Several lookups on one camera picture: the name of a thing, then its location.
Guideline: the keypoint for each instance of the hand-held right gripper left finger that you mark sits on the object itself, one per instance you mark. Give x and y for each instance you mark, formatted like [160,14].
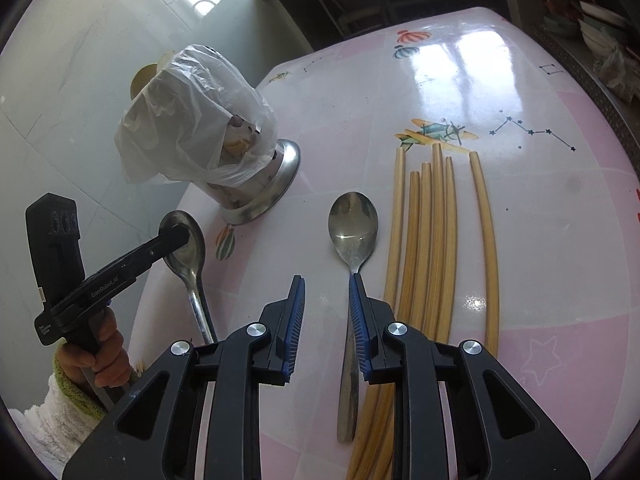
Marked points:
[295,320]

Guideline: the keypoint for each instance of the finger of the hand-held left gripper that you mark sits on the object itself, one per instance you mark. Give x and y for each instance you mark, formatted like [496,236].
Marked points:
[167,242]

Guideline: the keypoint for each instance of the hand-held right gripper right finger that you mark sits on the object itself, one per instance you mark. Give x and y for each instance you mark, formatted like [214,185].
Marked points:
[357,330]

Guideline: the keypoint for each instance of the steel spoon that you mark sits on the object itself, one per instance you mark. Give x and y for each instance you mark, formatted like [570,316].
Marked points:
[192,265]
[352,230]

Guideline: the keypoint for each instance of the row of bamboo chopsticks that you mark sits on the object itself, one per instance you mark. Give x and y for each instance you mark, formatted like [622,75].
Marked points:
[425,260]

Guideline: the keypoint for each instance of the printed metal utensil holder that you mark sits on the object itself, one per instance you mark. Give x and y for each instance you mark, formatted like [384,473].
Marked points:
[270,180]

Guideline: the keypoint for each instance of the person's left forearm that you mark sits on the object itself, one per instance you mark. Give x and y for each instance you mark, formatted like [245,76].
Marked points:
[45,425]

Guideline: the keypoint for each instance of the person's left hand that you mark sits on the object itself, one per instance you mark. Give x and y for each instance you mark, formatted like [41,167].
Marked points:
[110,355]

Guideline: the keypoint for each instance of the beige round utensil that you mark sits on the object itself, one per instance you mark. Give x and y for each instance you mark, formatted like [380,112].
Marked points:
[144,77]

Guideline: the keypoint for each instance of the pink printed table cover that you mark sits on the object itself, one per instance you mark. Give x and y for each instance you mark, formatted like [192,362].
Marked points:
[350,135]

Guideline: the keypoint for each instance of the crumpled clear plastic bag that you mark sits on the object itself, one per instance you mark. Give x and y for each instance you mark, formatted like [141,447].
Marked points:
[616,72]

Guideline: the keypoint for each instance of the stack of white bowls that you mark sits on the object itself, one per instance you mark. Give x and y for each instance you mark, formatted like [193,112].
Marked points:
[602,27]

